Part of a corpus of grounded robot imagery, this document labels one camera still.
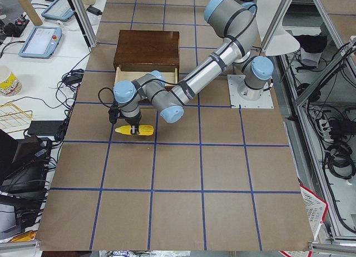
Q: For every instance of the black electronics box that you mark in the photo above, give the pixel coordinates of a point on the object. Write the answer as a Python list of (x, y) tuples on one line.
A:
[(24, 163)]

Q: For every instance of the black power adapter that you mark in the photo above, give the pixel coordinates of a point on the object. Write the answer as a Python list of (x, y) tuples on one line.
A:
[(73, 77)]

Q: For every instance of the yellow corn cob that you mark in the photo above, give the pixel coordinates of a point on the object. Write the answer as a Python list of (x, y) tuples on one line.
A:
[(144, 130)]

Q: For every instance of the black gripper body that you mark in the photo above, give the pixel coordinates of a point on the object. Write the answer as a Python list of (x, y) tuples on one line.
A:
[(133, 120)]

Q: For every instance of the far teach pendant tablet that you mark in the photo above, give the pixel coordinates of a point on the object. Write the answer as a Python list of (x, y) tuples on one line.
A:
[(58, 10)]

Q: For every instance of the light wood drawer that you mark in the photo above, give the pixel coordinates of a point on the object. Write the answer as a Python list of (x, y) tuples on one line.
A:
[(133, 87)]

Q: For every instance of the aluminium frame post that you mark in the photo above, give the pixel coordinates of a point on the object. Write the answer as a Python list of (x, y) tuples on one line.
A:
[(83, 22)]

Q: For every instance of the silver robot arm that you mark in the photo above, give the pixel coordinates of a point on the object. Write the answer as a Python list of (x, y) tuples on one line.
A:
[(257, 70), (232, 20)]

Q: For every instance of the white red plastic basket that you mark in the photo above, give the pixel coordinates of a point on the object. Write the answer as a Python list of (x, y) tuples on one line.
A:
[(316, 209)]

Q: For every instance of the near teach pendant tablet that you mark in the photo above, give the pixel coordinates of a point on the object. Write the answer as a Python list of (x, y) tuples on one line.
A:
[(41, 42)]

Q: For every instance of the gold wire rack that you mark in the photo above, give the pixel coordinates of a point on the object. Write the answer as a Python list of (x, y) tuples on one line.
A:
[(14, 119)]

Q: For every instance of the dark brown wooden box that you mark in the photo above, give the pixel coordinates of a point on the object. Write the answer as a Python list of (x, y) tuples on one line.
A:
[(139, 50)]

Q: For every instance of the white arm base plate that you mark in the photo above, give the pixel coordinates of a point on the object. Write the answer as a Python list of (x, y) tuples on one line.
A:
[(243, 97)]

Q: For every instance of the white lamp shade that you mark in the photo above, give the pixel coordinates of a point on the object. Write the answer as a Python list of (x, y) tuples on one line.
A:
[(275, 40)]

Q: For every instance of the popcorn paper cup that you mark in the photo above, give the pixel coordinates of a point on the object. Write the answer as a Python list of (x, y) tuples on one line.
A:
[(10, 85)]

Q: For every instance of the cardboard tube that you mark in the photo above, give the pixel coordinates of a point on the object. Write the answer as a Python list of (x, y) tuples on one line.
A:
[(31, 13)]

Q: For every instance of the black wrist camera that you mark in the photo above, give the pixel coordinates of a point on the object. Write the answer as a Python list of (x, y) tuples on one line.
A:
[(114, 114)]

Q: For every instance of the teach pendant tablet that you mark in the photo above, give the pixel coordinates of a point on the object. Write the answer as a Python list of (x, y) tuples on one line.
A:
[(41, 42), (58, 10)]

